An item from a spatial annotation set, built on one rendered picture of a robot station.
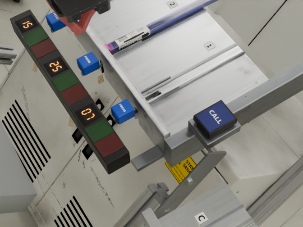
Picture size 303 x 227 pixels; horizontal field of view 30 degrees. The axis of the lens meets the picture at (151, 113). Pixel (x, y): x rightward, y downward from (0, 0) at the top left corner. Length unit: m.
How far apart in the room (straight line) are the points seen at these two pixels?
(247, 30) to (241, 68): 2.14
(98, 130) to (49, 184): 0.65
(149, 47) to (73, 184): 0.59
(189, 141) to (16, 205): 0.26
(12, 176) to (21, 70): 0.83
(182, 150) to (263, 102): 0.15
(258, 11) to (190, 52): 2.12
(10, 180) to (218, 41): 0.41
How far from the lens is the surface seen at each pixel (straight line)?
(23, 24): 1.02
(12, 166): 0.81
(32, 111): 1.55
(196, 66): 0.92
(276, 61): 2.95
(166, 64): 0.92
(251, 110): 0.89
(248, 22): 3.06
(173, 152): 0.84
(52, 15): 0.99
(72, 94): 0.91
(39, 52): 0.97
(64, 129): 1.45
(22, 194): 0.78
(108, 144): 0.85
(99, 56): 0.93
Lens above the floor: 1.10
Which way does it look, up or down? 26 degrees down
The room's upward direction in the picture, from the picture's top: 39 degrees clockwise
